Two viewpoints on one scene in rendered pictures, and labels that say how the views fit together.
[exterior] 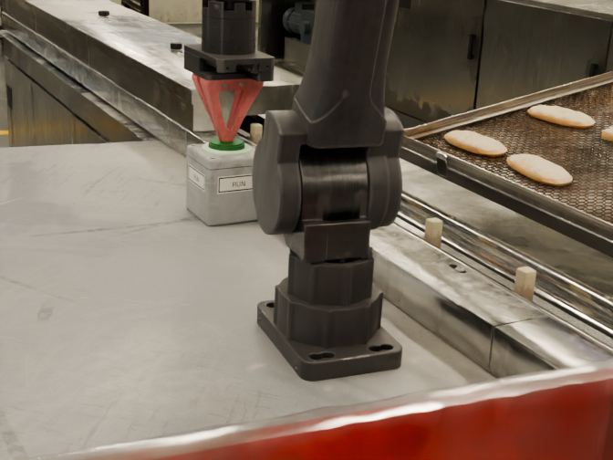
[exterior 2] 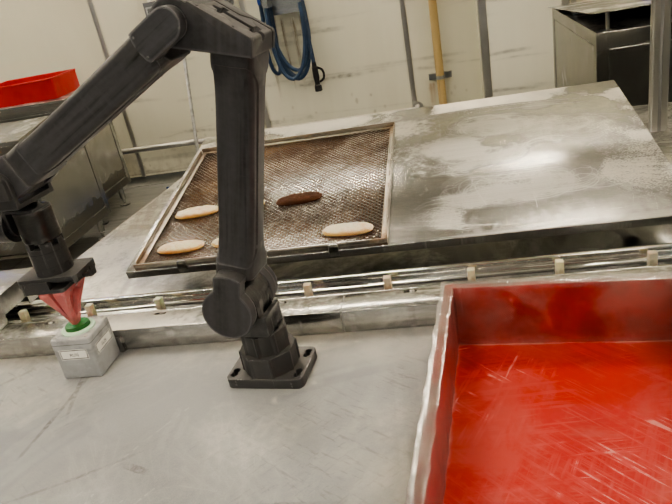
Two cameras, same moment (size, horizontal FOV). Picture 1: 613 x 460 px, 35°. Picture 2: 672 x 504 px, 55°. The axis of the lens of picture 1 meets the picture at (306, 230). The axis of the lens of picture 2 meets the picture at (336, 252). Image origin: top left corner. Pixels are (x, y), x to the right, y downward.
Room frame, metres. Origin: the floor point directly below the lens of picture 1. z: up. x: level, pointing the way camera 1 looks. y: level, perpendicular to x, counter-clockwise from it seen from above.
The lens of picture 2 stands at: (0.08, 0.53, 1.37)
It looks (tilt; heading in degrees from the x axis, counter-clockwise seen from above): 24 degrees down; 311
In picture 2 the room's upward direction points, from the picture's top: 11 degrees counter-clockwise
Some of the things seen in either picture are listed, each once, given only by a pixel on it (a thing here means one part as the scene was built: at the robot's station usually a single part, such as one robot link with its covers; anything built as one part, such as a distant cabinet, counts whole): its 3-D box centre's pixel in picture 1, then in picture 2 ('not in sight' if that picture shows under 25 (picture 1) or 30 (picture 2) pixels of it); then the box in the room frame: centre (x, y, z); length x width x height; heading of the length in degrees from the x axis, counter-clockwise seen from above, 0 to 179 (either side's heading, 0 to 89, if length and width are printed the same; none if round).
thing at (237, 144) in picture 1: (226, 148); (78, 326); (1.04, 0.09, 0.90); 0.04 x 0.04 x 0.02
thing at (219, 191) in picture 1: (227, 196); (90, 354); (1.04, 0.09, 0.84); 0.08 x 0.08 x 0.11; 29
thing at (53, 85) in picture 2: not in sight; (32, 88); (4.37, -1.72, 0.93); 0.51 x 0.36 x 0.13; 33
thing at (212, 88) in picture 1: (223, 97); (60, 298); (1.05, 0.10, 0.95); 0.07 x 0.07 x 0.09; 29
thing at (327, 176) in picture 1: (318, 199); (242, 306); (0.74, -0.01, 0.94); 0.09 x 0.05 x 0.10; 20
